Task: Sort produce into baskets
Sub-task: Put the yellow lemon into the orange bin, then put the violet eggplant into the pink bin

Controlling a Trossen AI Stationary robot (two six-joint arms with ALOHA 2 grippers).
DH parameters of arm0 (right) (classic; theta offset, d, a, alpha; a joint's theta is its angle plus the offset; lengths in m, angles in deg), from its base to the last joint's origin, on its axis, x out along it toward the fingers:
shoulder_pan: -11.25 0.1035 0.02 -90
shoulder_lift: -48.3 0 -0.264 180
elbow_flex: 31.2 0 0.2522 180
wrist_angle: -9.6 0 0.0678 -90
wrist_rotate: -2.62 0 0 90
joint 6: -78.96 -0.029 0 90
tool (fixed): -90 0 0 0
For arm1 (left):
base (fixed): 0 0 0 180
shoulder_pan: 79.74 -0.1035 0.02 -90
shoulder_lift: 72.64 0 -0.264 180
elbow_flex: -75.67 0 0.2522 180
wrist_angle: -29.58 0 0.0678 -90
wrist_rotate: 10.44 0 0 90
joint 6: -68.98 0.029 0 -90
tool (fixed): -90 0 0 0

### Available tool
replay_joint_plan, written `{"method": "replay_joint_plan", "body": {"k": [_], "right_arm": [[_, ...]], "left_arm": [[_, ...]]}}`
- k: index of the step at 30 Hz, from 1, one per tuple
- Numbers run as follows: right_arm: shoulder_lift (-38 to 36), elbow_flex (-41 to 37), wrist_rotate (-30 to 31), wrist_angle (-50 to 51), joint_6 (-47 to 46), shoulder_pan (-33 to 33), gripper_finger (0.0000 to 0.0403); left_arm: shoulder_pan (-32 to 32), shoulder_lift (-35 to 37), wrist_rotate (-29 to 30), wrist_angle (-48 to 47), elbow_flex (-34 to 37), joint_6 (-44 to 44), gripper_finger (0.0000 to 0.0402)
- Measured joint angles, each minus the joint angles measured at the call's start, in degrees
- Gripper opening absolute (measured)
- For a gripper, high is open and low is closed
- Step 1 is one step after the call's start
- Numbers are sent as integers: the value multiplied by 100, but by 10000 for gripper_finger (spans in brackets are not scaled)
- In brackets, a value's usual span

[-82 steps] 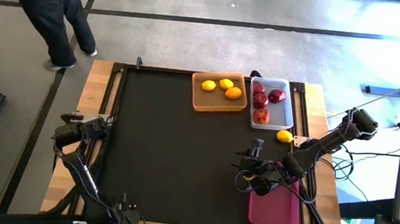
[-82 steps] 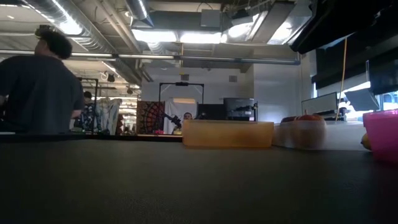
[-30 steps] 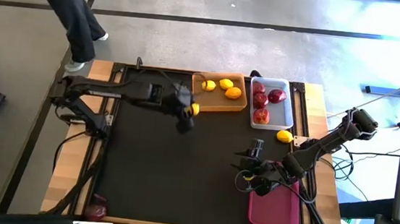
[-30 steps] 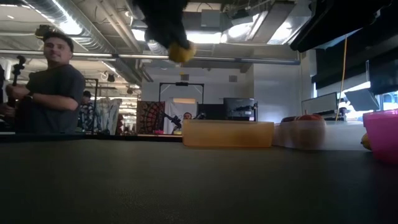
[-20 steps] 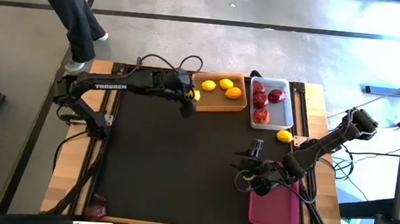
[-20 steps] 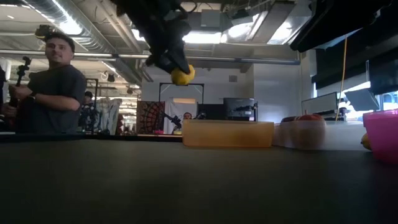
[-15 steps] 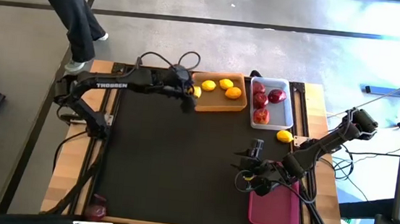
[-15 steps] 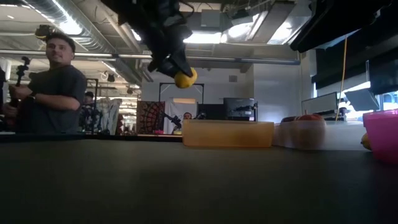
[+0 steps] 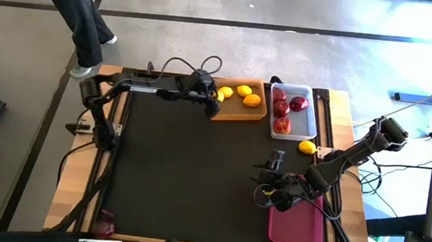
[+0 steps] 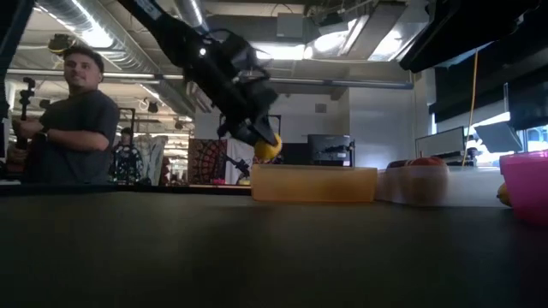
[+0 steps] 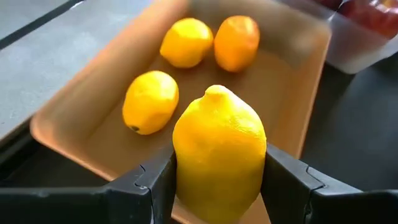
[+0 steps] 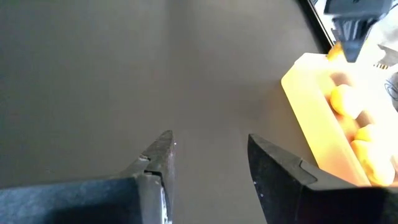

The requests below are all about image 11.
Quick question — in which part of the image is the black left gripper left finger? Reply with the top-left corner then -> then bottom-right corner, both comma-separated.
104,146 -> 178,224

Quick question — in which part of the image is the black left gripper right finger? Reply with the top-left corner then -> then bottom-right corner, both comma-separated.
260,143 -> 364,224

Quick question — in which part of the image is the yellow lemon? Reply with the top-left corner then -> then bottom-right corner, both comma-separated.
121,70 -> 180,136
159,17 -> 215,69
172,84 -> 267,224

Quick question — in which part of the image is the orange citrus fruit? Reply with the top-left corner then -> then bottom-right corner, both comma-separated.
213,15 -> 261,73

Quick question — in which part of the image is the dark red apple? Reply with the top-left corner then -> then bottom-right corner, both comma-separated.
338,0 -> 398,40
313,0 -> 343,12

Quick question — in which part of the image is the orange plastic basket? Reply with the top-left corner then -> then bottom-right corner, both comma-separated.
29,0 -> 333,224

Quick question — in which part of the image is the white plastic basket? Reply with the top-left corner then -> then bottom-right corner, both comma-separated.
279,0 -> 398,75

